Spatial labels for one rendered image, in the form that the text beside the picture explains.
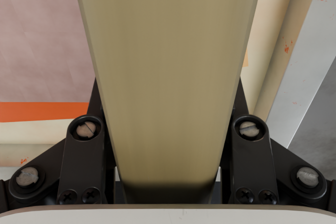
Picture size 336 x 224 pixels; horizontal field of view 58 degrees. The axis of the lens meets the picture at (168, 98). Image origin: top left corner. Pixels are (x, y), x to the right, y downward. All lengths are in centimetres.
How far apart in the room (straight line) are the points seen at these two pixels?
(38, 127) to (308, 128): 191
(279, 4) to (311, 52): 5
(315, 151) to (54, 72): 222
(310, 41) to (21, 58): 26
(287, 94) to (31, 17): 24
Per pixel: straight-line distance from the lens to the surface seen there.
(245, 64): 31
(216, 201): 127
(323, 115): 209
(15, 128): 43
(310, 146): 236
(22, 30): 31
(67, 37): 30
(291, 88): 30
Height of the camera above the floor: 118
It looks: 43 degrees down
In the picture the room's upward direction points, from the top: 180 degrees counter-clockwise
